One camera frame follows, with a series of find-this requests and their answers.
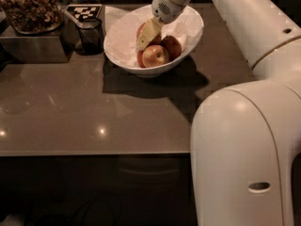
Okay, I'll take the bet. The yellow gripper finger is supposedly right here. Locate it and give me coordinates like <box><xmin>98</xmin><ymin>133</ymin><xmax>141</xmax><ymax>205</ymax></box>
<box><xmin>136</xmin><ymin>17</ymin><xmax>164</xmax><ymax>50</ymax></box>

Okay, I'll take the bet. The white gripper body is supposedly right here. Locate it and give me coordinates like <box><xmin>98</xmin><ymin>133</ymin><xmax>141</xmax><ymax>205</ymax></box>
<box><xmin>151</xmin><ymin>0</ymin><xmax>185</xmax><ymax>24</ymax></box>

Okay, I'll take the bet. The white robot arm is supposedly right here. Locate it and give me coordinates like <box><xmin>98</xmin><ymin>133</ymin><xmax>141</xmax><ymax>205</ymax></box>
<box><xmin>151</xmin><ymin>0</ymin><xmax>301</xmax><ymax>226</ymax></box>

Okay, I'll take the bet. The top red-yellow apple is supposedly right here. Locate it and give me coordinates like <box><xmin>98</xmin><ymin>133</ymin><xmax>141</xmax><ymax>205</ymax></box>
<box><xmin>136</xmin><ymin>23</ymin><xmax>162</xmax><ymax>45</ymax></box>

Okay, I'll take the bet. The red-yellow apple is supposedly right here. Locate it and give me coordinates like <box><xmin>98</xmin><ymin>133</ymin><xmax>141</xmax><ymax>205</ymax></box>
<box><xmin>142</xmin><ymin>45</ymin><xmax>169</xmax><ymax>68</ymax></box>
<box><xmin>136</xmin><ymin>23</ymin><xmax>162</xmax><ymax>45</ymax></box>

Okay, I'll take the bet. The white slanted bowl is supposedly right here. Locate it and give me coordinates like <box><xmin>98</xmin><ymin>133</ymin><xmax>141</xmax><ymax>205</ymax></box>
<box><xmin>103</xmin><ymin>4</ymin><xmax>205</xmax><ymax>79</ymax></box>

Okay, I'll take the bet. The right red apple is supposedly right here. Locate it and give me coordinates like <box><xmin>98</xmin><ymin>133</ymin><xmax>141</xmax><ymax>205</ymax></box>
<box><xmin>160</xmin><ymin>35</ymin><xmax>182</xmax><ymax>61</ymax></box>

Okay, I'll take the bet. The front red-yellow apple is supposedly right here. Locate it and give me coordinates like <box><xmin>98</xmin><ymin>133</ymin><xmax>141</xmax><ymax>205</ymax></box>
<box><xmin>142</xmin><ymin>45</ymin><xmax>169</xmax><ymax>68</ymax></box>

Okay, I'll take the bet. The small hidden left apple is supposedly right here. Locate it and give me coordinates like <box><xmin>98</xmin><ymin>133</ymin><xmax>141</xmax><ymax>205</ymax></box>
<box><xmin>136</xmin><ymin>51</ymin><xmax>145</xmax><ymax>68</ymax></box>

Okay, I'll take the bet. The black mesh cup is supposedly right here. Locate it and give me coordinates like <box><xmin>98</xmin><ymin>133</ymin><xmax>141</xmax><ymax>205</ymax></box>
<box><xmin>76</xmin><ymin>19</ymin><xmax>103</xmax><ymax>56</ymax></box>

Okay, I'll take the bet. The black-white fiducial marker card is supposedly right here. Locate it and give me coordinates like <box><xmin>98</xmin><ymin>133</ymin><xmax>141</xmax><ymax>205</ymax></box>
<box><xmin>65</xmin><ymin>4</ymin><xmax>102</xmax><ymax>22</ymax></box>

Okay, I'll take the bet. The steel box stand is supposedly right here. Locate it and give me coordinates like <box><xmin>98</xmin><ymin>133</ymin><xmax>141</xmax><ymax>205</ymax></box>
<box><xmin>0</xmin><ymin>22</ymin><xmax>78</xmax><ymax>64</ymax></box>

